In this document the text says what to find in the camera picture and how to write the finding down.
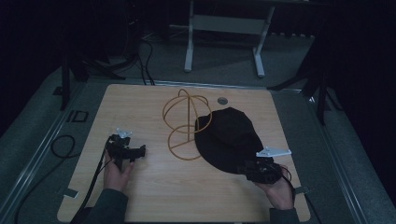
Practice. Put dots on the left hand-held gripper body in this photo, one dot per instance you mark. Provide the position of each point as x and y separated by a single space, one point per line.
120 146

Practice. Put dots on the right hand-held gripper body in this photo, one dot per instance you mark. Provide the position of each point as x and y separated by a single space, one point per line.
264 166

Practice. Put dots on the black bucket hat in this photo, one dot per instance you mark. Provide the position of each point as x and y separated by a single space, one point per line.
228 140

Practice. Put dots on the person's left hand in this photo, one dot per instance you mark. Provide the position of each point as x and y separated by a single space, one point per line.
115 174

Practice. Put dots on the person's right hand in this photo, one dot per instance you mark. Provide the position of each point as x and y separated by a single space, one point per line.
279 193

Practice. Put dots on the round grey table grommet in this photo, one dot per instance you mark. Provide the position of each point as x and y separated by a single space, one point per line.
222 100

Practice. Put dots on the black tripod stand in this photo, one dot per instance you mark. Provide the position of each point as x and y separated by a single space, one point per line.
74 65
314 77

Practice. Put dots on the white metal table frame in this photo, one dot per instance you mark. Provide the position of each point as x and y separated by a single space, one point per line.
227 31

